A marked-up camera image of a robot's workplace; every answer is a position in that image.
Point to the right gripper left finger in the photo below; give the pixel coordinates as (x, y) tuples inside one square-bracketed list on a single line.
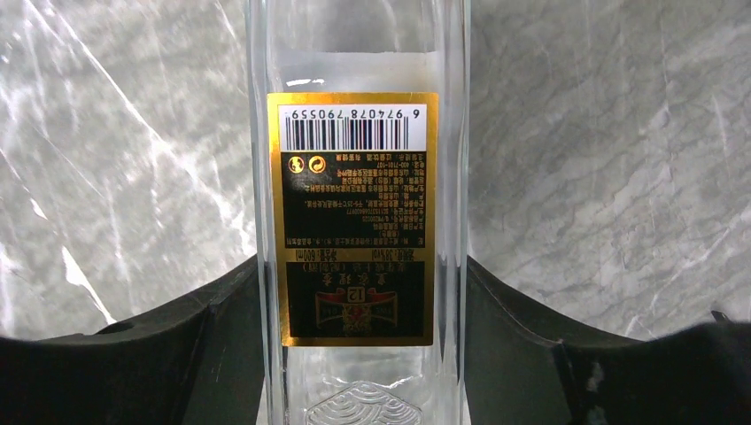
[(197, 359)]

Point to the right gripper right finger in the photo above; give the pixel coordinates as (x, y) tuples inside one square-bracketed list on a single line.
[(528, 364)]

